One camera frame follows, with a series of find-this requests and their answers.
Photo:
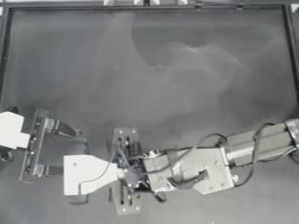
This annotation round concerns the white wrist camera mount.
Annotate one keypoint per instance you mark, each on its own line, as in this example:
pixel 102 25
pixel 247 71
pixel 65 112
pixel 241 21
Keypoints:
pixel 86 175
pixel 11 131

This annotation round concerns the black table frame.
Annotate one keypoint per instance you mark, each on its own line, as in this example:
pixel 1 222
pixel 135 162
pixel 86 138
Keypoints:
pixel 5 43

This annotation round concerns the silver frame bracket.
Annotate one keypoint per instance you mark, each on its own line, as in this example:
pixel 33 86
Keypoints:
pixel 155 2
pixel 138 2
pixel 109 2

